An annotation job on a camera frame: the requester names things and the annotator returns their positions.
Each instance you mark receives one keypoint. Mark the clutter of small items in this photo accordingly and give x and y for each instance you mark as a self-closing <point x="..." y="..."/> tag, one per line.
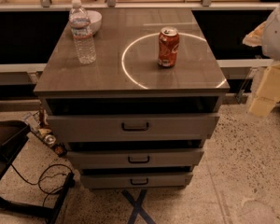
<point x="37" y="121"/>

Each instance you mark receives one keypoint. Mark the red soda can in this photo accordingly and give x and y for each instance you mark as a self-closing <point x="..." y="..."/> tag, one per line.
<point x="168" y="46"/>

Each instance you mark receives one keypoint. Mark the clear plastic water bottle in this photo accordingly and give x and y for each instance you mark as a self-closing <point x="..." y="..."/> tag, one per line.
<point x="80" y="24"/>

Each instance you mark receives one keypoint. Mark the grey drawer cabinet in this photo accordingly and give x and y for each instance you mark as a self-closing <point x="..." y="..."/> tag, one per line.
<point x="126" y="79"/>

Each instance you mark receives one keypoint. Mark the metal rail bracket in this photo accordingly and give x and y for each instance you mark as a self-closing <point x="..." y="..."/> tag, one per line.
<point x="239" y="95"/>

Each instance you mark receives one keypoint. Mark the blue tape cross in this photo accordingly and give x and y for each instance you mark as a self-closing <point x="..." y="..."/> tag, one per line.
<point x="138" y="209"/>

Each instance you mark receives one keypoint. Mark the grey bottom drawer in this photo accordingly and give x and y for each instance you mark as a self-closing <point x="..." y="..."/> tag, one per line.
<point x="148" y="180"/>

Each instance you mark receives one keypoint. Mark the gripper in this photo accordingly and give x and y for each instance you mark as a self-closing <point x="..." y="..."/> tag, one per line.
<point x="277" y="36"/>

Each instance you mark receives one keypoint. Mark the grey top drawer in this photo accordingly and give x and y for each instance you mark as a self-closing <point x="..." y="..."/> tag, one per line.
<point x="111" y="128"/>

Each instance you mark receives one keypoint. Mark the white bowl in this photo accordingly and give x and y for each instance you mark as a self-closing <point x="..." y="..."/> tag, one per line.
<point x="96" y="20"/>

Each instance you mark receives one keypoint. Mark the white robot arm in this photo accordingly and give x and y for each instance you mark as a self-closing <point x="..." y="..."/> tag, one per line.
<point x="270" y="41"/>

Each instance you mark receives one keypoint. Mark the grey drawer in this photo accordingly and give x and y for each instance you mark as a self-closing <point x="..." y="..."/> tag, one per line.
<point x="148" y="180"/>
<point x="111" y="128"/>
<point x="146" y="158"/>

